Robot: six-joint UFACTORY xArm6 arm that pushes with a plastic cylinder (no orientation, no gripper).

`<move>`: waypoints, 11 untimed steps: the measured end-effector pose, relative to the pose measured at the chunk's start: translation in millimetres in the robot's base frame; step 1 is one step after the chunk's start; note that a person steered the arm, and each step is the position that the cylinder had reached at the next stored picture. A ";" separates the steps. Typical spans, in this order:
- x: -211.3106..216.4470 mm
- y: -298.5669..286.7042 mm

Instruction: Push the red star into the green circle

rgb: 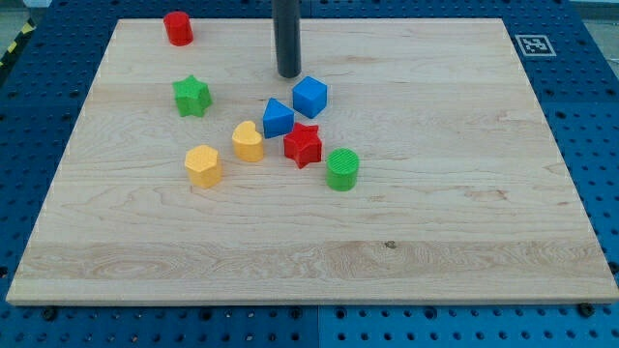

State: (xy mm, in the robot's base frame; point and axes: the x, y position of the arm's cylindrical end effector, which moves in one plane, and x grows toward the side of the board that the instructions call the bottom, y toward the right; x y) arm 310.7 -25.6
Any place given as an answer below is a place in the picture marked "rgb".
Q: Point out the red star block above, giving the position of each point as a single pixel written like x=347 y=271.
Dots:
x=303 y=145

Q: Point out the green star block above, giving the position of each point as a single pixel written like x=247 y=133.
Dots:
x=192 y=96

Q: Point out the green cylinder block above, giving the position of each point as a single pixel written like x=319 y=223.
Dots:
x=342 y=168

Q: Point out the blue triangle block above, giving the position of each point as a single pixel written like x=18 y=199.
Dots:
x=278 y=119

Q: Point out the yellow heart block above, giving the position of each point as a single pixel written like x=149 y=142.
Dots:
x=248 y=142

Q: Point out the blue cube block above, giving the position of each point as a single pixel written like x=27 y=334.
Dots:
x=310 y=96

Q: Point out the light wooden board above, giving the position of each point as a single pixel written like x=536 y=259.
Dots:
x=462 y=198

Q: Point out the yellow hexagon block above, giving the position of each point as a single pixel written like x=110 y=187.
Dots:
x=203 y=166

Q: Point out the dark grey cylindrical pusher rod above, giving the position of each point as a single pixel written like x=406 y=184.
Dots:
x=286 y=26

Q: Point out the red cylinder block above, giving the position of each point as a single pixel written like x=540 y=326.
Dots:
x=178 y=28

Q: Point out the white fiducial marker tag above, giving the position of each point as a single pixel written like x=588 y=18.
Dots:
x=535 y=45

